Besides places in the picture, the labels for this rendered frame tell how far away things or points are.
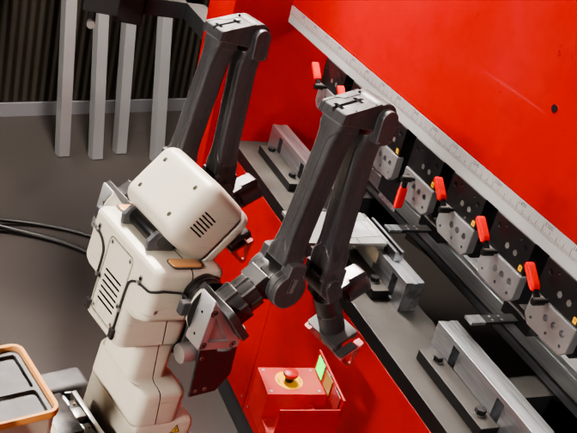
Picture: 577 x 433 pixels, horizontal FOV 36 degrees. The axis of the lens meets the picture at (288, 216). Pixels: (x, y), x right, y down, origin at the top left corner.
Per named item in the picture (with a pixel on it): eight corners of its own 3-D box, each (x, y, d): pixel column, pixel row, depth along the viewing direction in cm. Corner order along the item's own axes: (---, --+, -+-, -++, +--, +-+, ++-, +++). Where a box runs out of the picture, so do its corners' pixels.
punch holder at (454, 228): (433, 228, 232) (452, 171, 224) (460, 228, 235) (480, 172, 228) (463, 259, 220) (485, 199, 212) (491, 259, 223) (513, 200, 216)
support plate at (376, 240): (281, 213, 260) (282, 210, 260) (360, 215, 272) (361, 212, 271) (304, 246, 246) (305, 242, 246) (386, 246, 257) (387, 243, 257)
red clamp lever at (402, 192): (391, 205, 243) (401, 173, 239) (403, 206, 245) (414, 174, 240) (393, 209, 242) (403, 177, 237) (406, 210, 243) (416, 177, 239)
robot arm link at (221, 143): (228, 14, 200) (255, 30, 193) (250, 15, 203) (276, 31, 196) (194, 184, 219) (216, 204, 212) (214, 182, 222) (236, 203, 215)
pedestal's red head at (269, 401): (247, 403, 233) (262, 348, 225) (305, 403, 239) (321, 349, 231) (266, 458, 217) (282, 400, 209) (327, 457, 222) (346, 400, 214)
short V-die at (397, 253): (362, 225, 270) (365, 216, 269) (371, 225, 272) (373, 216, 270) (392, 261, 255) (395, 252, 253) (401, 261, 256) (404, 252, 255)
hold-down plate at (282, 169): (258, 152, 326) (259, 144, 324) (271, 153, 328) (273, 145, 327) (288, 192, 302) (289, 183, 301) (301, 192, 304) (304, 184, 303)
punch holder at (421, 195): (397, 191, 247) (415, 137, 240) (423, 192, 251) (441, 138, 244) (423, 218, 235) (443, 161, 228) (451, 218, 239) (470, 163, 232)
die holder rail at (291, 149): (266, 147, 332) (272, 124, 328) (281, 148, 335) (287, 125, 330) (319, 213, 293) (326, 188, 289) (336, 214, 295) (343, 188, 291)
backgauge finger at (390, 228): (376, 222, 271) (380, 208, 269) (446, 223, 282) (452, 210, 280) (394, 243, 261) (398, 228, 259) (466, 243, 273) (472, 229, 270)
